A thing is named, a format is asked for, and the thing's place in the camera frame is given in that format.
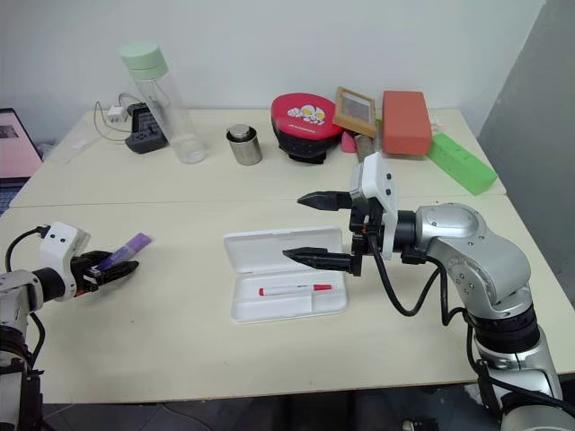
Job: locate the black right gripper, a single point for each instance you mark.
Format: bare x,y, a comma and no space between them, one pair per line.
365,224

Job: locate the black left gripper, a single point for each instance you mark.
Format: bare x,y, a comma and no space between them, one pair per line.
84,274

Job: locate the purple marker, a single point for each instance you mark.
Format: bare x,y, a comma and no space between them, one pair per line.
130,248

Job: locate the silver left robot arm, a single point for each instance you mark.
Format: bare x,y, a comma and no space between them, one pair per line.
15,314

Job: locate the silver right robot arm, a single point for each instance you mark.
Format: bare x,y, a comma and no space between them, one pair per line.
471,251

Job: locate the white pencil case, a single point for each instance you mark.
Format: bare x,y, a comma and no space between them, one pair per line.
287,274

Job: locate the red and white marker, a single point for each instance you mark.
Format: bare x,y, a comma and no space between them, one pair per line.
294,290

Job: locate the pink small object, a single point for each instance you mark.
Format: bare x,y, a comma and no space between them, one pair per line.
348,143

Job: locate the brown flat object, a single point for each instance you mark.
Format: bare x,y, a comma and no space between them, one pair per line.
365,148

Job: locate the red and black punch pad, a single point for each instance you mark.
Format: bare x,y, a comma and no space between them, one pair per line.
305,121

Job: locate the small steel cylinder weight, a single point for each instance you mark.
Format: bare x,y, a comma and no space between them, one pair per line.
245,146

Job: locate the orange-red rectangular block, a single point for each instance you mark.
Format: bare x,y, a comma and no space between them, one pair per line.
405,123

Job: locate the dark grey power strip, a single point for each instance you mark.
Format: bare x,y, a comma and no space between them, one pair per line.
146,132

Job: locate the white USB charger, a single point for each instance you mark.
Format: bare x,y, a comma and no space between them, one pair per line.
116,116

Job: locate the green rectangular block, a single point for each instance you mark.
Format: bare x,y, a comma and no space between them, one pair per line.
462,164

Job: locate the clear bottle with green lid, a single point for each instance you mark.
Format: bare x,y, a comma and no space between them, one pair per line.
164,103

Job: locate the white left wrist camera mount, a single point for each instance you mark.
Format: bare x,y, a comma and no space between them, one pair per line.
56,251

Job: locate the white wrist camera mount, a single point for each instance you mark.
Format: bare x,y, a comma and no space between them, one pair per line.
56,251
376,175

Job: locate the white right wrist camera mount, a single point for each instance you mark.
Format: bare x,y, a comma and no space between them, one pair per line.
376,175

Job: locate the wooden picture frame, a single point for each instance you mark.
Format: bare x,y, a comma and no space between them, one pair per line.
355,112

